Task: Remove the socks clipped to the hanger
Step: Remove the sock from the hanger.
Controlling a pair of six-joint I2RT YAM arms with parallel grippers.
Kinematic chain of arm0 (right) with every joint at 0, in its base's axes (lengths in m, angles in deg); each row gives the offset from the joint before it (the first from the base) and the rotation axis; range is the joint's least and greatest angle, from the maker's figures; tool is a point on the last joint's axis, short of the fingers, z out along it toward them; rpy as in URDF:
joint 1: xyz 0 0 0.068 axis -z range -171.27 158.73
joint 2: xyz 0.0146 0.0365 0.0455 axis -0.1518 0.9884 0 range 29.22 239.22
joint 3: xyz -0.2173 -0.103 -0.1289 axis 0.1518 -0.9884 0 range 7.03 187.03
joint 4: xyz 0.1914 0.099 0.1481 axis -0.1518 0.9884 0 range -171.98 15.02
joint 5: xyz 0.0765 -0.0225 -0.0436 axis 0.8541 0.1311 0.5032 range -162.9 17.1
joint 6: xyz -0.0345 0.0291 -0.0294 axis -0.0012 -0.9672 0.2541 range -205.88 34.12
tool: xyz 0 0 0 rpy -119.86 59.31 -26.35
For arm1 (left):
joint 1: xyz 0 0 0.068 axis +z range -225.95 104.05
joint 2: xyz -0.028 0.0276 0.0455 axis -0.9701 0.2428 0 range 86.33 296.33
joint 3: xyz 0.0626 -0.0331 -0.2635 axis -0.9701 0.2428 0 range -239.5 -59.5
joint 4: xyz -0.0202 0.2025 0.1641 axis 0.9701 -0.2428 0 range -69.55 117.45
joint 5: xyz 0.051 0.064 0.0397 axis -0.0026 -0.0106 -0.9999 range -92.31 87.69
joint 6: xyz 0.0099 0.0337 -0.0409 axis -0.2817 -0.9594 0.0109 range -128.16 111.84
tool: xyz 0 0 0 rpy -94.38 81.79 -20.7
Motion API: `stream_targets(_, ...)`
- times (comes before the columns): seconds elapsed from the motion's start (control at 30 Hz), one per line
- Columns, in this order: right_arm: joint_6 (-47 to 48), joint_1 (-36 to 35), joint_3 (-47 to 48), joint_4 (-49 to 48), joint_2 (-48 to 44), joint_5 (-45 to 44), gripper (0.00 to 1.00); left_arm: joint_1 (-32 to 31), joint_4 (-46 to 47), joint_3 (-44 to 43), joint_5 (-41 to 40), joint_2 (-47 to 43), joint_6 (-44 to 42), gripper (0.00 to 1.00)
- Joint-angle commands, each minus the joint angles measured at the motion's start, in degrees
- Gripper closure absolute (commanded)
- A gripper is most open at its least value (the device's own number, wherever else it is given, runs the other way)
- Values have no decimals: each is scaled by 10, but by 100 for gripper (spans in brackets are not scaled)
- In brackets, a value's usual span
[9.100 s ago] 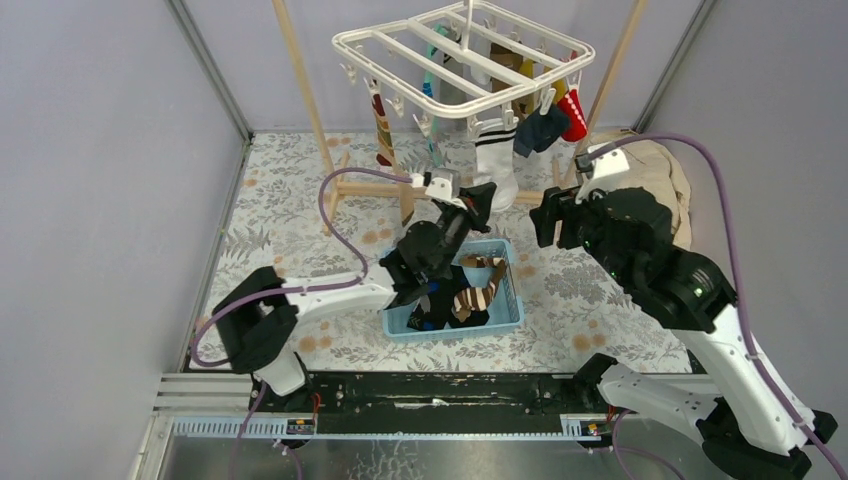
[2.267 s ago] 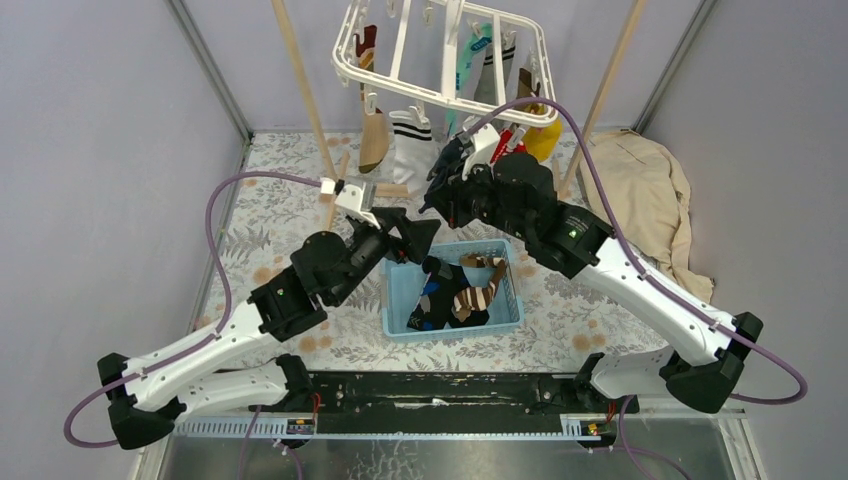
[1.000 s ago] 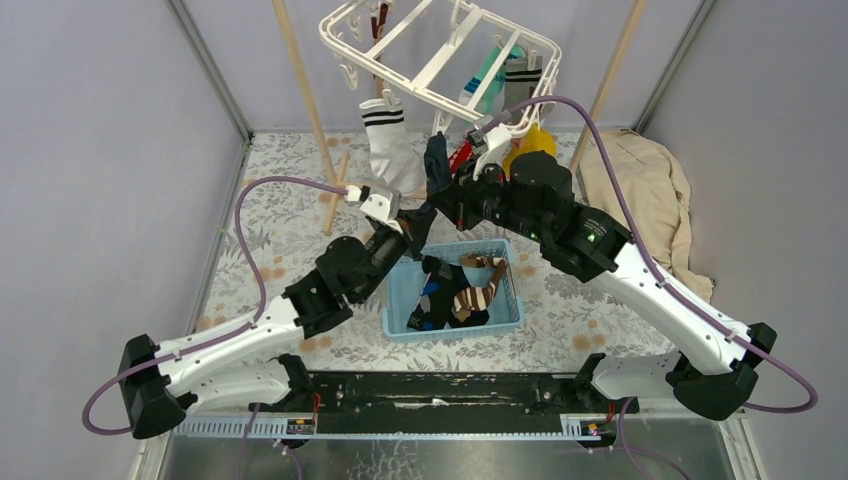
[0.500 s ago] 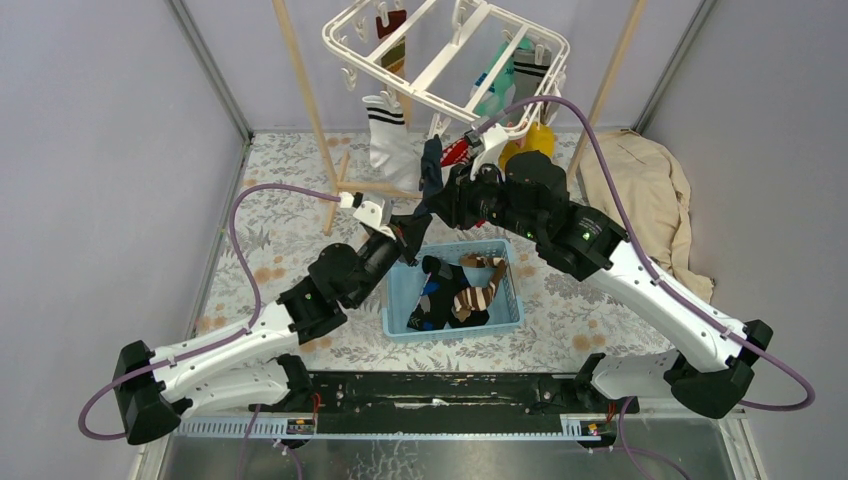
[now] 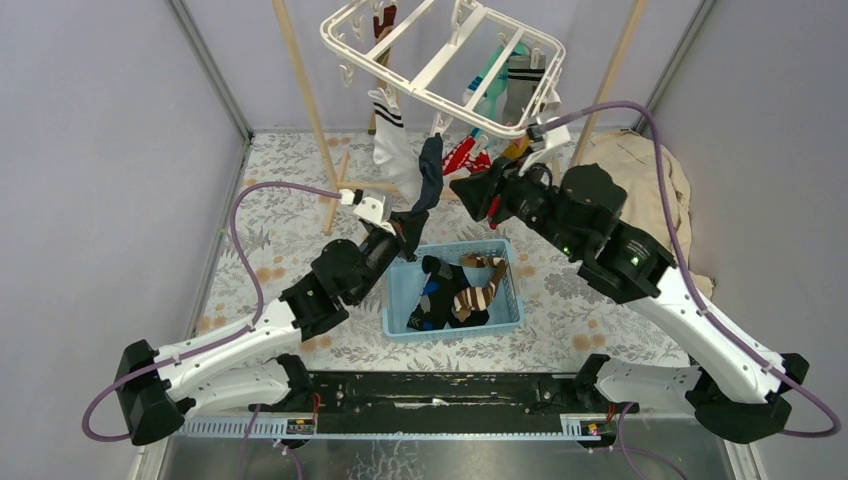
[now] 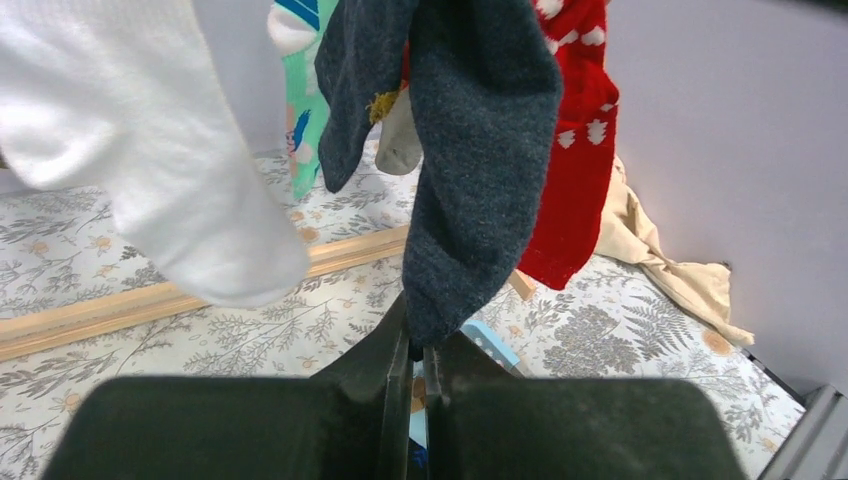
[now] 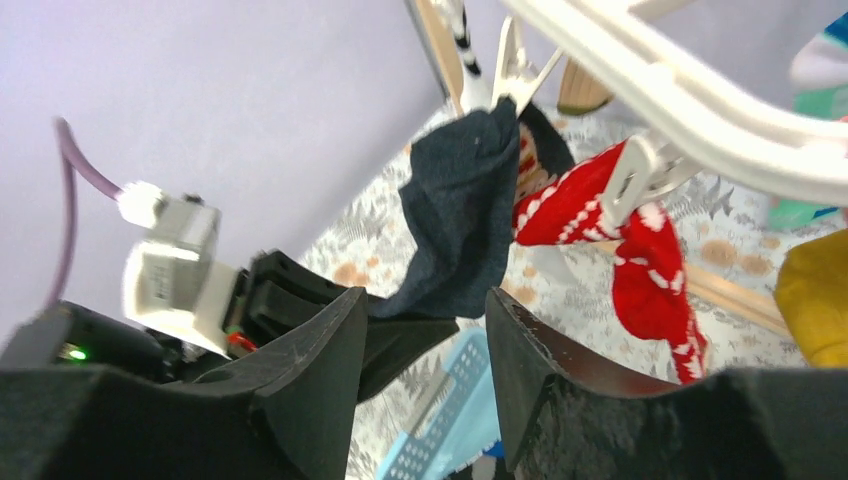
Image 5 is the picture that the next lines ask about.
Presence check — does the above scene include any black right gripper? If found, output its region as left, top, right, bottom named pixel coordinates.
left=448, top=144, right=583, bottom=258

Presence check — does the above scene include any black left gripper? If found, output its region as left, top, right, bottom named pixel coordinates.
left=349, top=210, right=428, bottom=306

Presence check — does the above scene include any red white dotted sock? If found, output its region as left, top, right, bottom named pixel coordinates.
left=442, top=135, right=491, bottom=176

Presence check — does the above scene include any navy blue sock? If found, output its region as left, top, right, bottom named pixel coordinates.
left=397, top=133, right=444, bottom=219

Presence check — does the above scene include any brown white striped sock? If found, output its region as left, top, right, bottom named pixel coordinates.
left=453, top=253, right=508, bottom=325

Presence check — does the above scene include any white plastic clip hanger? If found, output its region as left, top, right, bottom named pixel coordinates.
left=319, top=1, right=566, bottom=139

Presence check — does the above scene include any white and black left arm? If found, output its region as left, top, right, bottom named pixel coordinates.
left=116, top=211, right=429, bottom=446

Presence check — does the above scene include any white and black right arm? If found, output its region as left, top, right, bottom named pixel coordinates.
left=450, top=160, right=809, bottom=444

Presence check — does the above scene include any yellow sock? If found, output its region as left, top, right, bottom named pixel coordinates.
left=500, top=136, right=530, bottom=160

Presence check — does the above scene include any light blue plastic basket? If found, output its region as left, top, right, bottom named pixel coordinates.
left=380, top=238, right=525, bottom=343

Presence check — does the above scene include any white black striped sock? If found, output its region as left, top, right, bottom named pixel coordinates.
left=368, top=88, right=423, bottom=203

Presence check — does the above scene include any black patterned sock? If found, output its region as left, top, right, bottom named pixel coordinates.
left=406, top=255, right=490, bottom=331

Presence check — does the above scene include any teal patterned sock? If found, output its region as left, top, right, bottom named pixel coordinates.
left=474, top=42, right=530, bottom=120

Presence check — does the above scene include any beige cloth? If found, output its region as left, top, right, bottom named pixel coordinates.
left=582, top=130, right=716, bottom=299

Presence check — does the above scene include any maroon olive striped sock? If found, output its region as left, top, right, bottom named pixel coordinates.
left=367, top=1, right=398, bottom=136

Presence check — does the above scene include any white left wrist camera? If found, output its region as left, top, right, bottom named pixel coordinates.
left=339, top=189, right=396, bottom=236

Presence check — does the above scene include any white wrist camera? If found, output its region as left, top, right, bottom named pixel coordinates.
left=519, top=115, right=572, bottom=176
left=339, top=189, right=396, bottom=236

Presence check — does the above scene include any wooden drying rack frame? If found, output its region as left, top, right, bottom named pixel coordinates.
left=270, top=0, right=647, bottom=235

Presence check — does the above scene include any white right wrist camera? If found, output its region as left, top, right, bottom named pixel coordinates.
left=519, top=115, right=572, bottom=176

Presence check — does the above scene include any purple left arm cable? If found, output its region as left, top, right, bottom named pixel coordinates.
left=82, top=181, right=346, bottom=443

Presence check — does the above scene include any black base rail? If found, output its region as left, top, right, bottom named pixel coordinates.
left=291, top=370, right=598, bottom=439

